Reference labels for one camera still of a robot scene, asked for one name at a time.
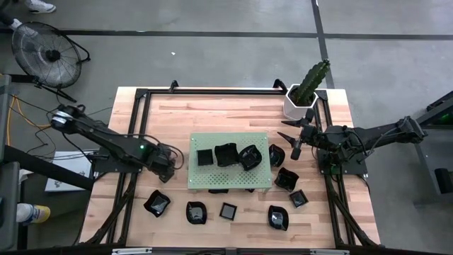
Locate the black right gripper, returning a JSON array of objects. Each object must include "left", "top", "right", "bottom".
[{"left": 276, "top": 108, "right": 320, "bottom": 161}]

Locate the small black square plate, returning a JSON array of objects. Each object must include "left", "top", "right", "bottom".
[
  {"left": 219, "top": 202, "right": 238, "bottom": 222},
  {"left": 289, "top": 189, "right": 309, "bottom": 209},
  {"left": 196, "top": 148, "right": 214, "bottom": 166}
]

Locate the white hexagonal plant pot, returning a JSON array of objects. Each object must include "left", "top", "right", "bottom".
[{"left": 282, "top": 83, "right": 319, "bottom": 123}]

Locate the green cactus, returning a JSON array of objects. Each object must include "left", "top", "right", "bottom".
[{"left": 294, "top": 59, "right": 332, "bottom": 106}]

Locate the green perforated metal shelf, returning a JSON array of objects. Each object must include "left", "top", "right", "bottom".
[{"left": 186, "top": 132, "right": 273, "bottom": 194}]

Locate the black base lever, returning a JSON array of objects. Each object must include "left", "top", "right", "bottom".
[{"left": 356, "top": 150, "right": 374, "bottom": 164}]

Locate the white printed box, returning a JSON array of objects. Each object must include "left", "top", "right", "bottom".
[{"left": 45, "top": 150, "right": 93, "bottom": 193}]

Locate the black diagonal beam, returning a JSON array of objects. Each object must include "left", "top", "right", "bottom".
[{"left": 0, "top": 144, "right": 96, "bottom": 191}]

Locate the white and yellow canister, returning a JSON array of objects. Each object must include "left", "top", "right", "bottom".
[{"left": 16, "top": 203, "right": 52, "bottom": 226}]

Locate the black floor fan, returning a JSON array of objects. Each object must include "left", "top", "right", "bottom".
[{"left": 11, "top": 21, "right": 91, "bottom": 104}]

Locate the black cylinder object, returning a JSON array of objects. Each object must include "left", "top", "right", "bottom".
[{"left": 434, "top": 167, "right": 453, "bottom": 195}]

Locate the grey metal cabinet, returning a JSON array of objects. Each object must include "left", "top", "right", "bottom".
[{"left": 0, "top": 74, "right": 21, "bottom": 252}]

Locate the person's foot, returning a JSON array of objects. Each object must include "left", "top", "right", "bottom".
[
  {"left": 0, "top": 9, "right": 25, "bottom": 32},
  {"left": 23, "top": 0, "right": 57, "bottom": 14}
]

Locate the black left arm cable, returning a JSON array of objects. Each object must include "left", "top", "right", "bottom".
[{"left": 155, "top": 141, "right": 185, "bottom": 170}]

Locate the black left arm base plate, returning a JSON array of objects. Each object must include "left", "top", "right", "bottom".
[{"left": 91, "top": 155, "right": 144, "bottom": 174}]

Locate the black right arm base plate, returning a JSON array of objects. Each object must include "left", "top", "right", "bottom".
[{"left": 317, "top": 147, "right": 369, "bottom": 176}]

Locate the silver metal bracket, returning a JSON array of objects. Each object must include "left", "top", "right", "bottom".
[
  {"left": 309, "top": 249, "right": 350, "bottom": 255},
  {"left": 111, "top": 247, "right": 153, "bottom": 255}
]

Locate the grey metal workstation frame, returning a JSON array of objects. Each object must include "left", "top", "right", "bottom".
[{"left": 390, "top": 90, "right": 453, "bottom": 208}]

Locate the yellow extension cord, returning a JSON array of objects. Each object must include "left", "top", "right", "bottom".
[{"left": 6, "top": 95, "right": 54, "bottom": 147}]

